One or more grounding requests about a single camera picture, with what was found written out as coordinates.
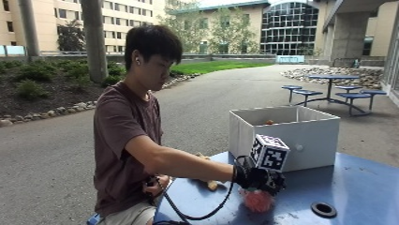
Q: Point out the tan soft toy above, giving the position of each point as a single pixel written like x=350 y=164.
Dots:
x=211 y=185

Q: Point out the beige building with windows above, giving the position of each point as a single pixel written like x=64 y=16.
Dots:
x=124 y=18

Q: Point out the blue round picnic table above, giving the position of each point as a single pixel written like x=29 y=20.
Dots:
x=333 y=77

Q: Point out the pile of grey rocks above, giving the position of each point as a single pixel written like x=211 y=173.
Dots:
x=333 y=72

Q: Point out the blue round seat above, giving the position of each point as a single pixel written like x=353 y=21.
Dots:
x=353 y=95
x=292 y=87
x=373 y=92
x=349 y=87
x=308 y=92

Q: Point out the white cube with black markers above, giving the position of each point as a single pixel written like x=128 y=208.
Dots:
x=271 y=152

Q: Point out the row of border stones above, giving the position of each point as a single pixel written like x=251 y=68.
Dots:
x=63 y=110

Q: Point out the white earbud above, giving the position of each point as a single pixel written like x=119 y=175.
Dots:
x=139 y=62

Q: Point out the green lawn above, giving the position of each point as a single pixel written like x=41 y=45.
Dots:
x=216 y=66

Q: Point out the green roofed beige building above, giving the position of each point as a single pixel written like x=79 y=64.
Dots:
x=253 y=12

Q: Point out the white open box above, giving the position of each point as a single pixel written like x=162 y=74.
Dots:
x=308 y=140

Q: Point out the concrete square column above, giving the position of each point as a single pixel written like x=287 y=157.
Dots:
x=349 y=34

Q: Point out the light green tree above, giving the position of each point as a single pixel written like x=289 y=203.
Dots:
x=186 y=25
x=233 y=31

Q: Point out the thick grey pillar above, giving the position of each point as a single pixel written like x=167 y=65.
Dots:
x=95 y=40

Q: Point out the blue bench seat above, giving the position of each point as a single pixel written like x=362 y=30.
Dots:
x=94 y=219

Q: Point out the pink fluffy soft toy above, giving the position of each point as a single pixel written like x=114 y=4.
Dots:
x=259 y=201

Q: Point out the the person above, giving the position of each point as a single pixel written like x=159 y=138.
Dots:
x=120 y=140

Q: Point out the white round box knob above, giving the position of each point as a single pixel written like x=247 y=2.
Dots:
x=299 y=147

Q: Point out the thin grey pillar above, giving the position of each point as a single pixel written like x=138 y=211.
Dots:
x=30 y=28

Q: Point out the dark glass building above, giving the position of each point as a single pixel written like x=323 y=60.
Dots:
x=289 y=29

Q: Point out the small orange object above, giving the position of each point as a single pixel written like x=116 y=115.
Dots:
x=269 y=122

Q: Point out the light blue panel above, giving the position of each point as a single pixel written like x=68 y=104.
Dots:
x=291 y=59

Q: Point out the dark green tree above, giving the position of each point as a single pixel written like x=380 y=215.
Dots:
x=71 y=37

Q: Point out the group of green shrubs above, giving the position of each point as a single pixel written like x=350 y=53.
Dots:
x=38 y=73

